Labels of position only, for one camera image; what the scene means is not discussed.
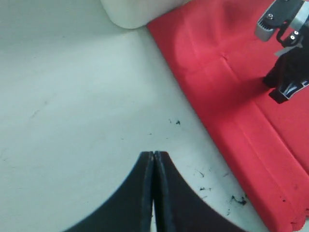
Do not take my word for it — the red tablecloth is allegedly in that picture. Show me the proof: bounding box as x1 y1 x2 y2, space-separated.
147 0 309 232

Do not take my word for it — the large cream plastic bin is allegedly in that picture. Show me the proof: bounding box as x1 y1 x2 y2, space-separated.
101 0 188 29

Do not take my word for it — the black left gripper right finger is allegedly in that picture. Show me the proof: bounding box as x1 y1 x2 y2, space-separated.
153 151 243 232

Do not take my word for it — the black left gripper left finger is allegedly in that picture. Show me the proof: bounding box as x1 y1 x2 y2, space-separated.
66 152 154 232

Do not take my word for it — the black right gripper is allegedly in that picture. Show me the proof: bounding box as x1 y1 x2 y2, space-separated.
263 30 309 104

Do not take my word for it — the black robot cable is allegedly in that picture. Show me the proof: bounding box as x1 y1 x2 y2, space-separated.
276 20 301 48

